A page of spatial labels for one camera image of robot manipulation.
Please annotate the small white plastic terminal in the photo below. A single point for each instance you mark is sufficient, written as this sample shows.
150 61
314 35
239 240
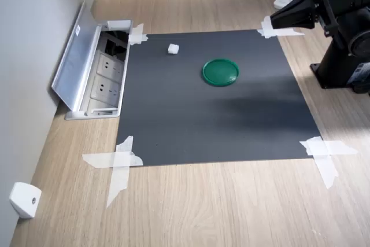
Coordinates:
173 48

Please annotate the round green lid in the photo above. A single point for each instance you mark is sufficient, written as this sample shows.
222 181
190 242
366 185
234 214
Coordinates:
221 73

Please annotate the white tape piece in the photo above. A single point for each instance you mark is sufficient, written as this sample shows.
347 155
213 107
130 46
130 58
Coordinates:
269 28
332 146
118 183
328 171
98 160
136 36

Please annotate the dark grey mat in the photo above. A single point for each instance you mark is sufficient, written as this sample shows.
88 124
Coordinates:
208 114

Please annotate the grey partition panel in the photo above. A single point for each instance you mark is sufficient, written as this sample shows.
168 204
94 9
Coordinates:
29 56

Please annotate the white partition bracket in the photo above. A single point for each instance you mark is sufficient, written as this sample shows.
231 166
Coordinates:
24 199

